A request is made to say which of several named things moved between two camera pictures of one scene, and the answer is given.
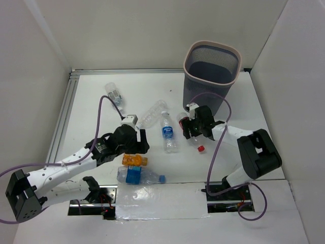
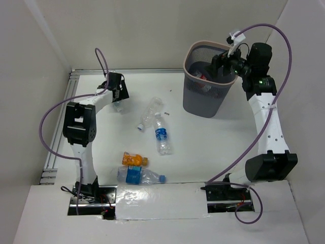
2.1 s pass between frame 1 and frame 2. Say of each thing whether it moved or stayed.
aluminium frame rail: stayed
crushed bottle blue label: stayed
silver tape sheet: stayed
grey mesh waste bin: stayed
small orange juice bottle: stayed
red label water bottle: moved
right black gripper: moved
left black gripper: moved
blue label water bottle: moved
